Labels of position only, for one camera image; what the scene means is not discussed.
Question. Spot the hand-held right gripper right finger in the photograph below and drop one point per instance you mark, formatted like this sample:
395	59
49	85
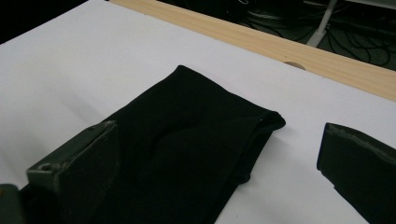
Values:
364	174

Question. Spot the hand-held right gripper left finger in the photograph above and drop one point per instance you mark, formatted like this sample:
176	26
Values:
84	168

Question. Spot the black tank top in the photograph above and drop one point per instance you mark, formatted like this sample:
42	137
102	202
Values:
186	133

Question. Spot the white table mat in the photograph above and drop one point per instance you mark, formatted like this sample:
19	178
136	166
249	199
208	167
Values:
93	46

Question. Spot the white metal desk frame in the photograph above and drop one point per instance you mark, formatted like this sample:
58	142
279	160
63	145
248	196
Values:
322	28

